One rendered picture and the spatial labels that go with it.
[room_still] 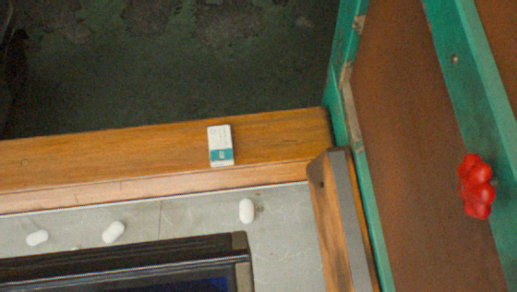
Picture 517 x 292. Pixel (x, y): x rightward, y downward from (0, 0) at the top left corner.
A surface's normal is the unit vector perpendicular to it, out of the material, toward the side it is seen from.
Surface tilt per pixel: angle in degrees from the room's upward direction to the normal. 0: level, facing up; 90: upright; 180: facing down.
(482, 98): 90
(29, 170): 0
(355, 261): 0
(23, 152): 0
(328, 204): 67
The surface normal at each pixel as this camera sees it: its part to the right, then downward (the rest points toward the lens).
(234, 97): 0.00, -0.44
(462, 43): -0.99, 0.11
